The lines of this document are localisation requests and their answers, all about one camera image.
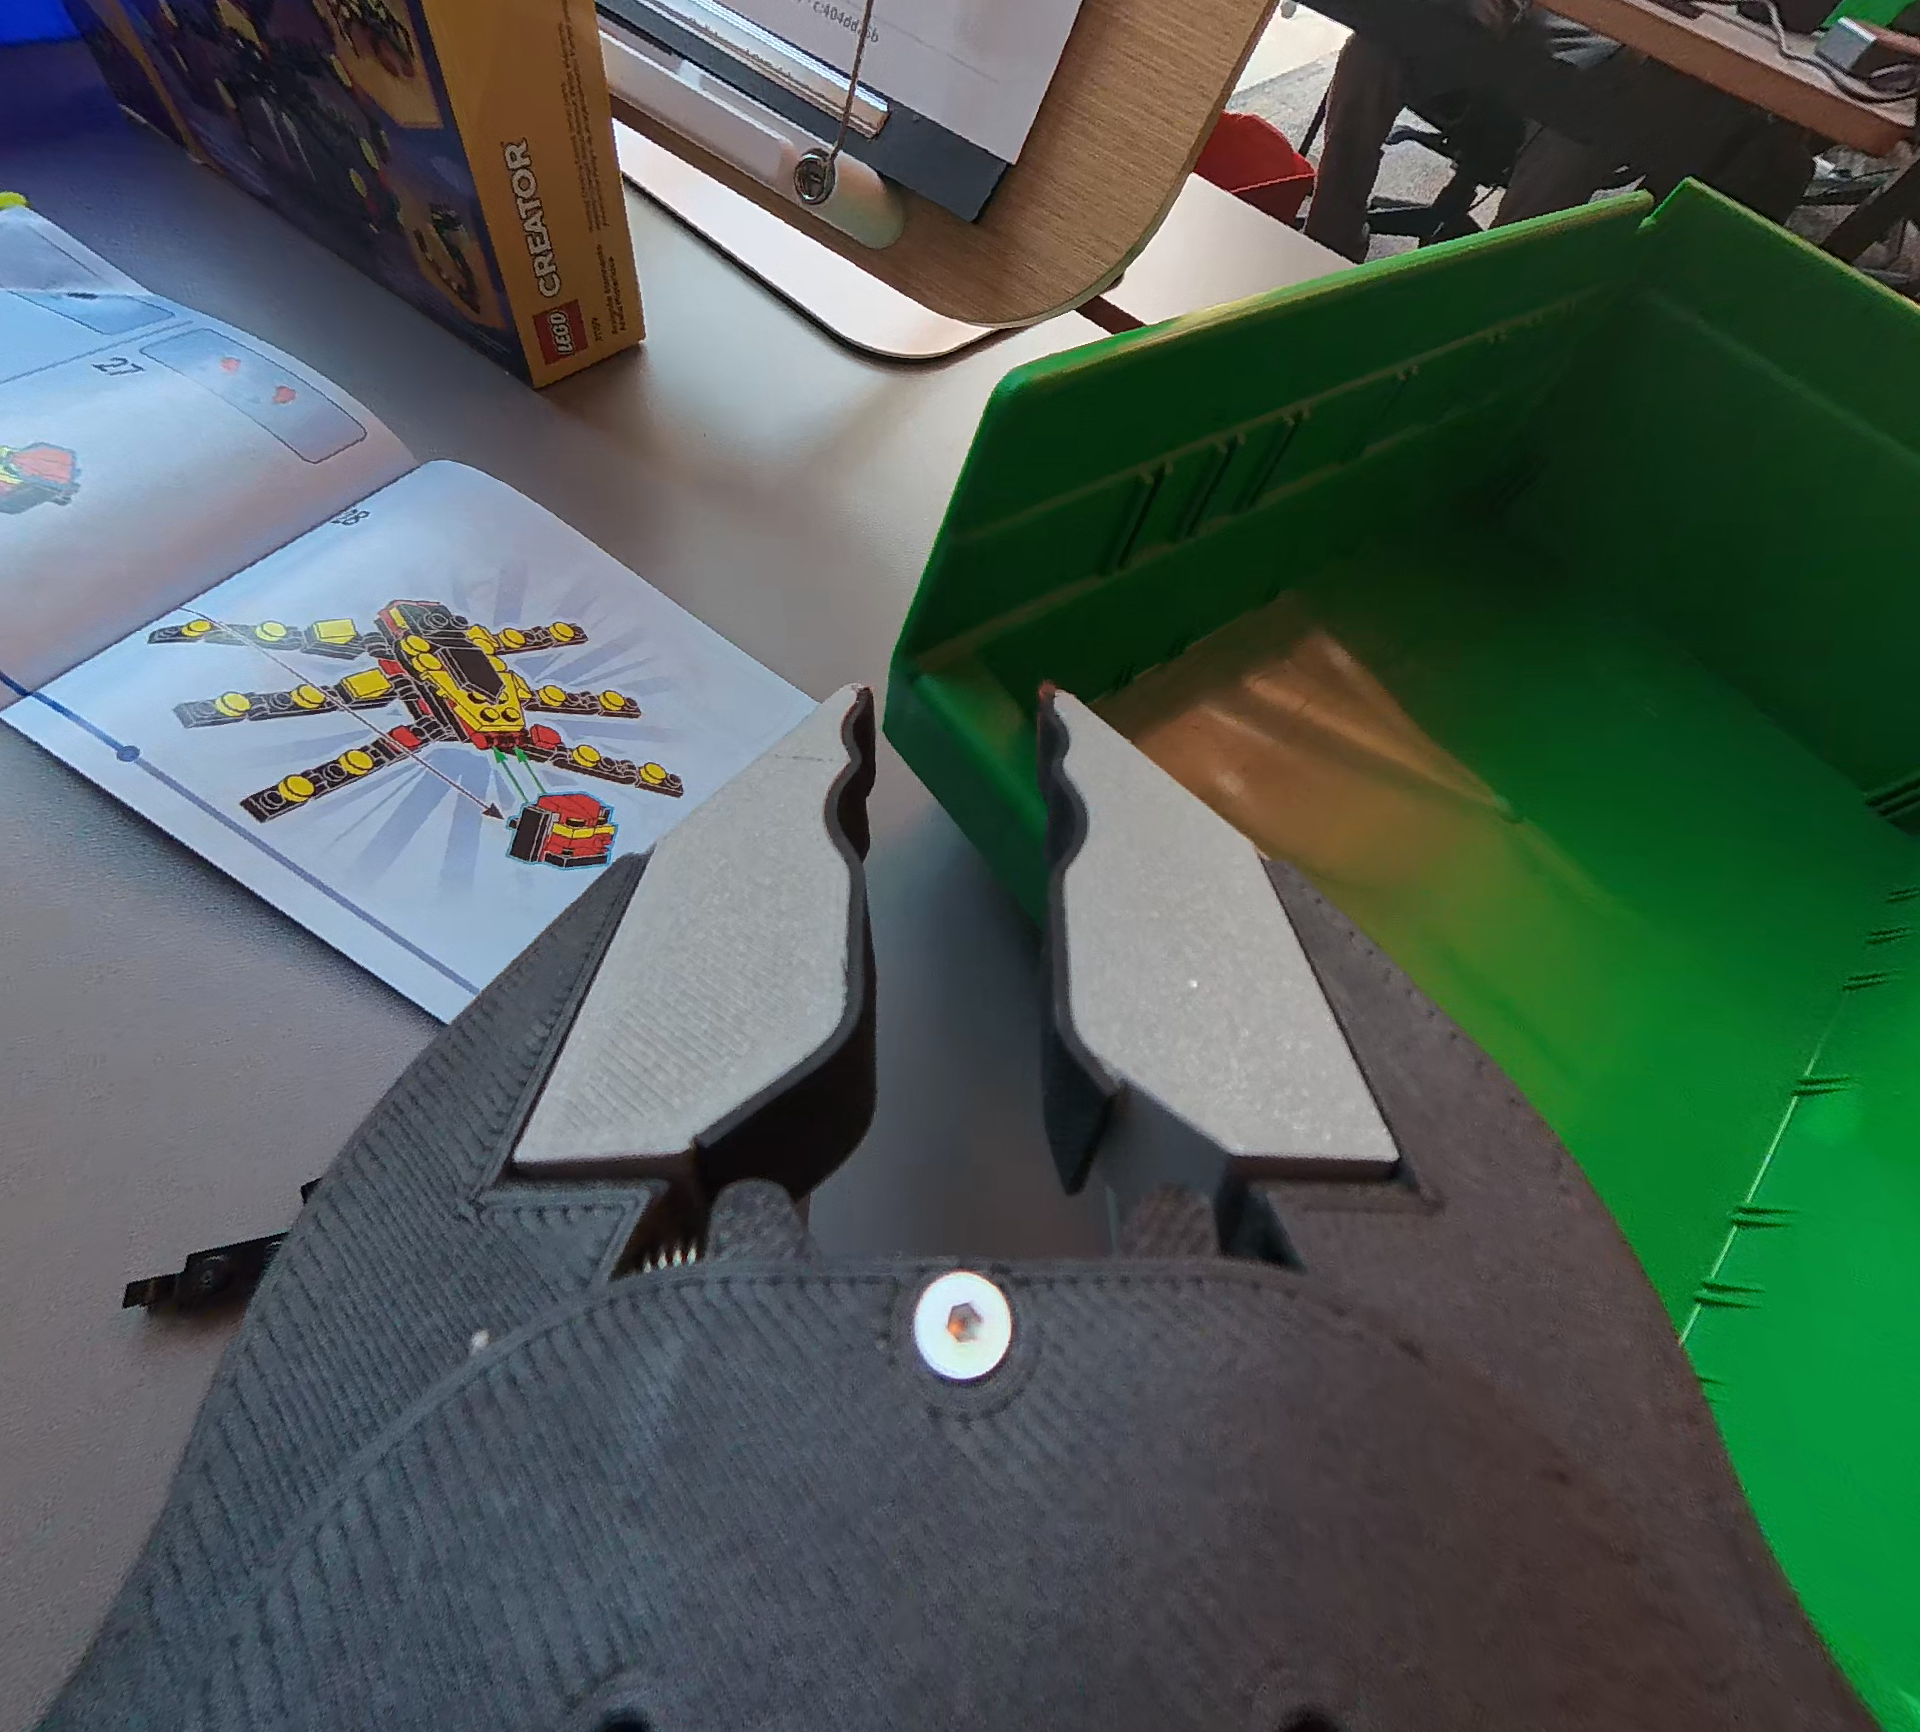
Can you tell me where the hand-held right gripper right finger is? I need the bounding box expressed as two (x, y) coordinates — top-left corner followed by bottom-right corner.
(1035, 685), (1404, 1257)

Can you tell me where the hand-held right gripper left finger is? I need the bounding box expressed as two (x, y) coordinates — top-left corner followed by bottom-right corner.
(509, 685), (878, 1194)

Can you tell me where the black lego piece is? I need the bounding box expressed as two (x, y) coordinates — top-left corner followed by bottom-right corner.
(124, 1236), (323, 1316)

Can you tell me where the lego instruction booklet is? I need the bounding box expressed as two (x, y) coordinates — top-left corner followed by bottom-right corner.
(0, 193), (821, 1026)

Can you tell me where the yellow and purple lego box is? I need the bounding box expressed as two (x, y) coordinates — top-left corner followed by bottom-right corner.
(0, 0), (648, 390)

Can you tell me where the green plastic bin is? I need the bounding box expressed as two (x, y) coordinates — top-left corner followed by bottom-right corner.
(882, 180), (1920, 1732)

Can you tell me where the red bin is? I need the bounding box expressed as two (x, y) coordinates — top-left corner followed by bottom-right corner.
(1194, 109), (1318, 206)

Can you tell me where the wooden display stand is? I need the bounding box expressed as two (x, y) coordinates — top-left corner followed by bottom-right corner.
(576, 0), (1378, 363)

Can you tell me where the wooden table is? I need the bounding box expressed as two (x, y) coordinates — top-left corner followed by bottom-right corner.
(1334, 0), (1920, 159)

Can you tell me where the metal wire tether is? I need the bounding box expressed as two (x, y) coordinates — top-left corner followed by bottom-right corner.
(792, 0), (920, 208)

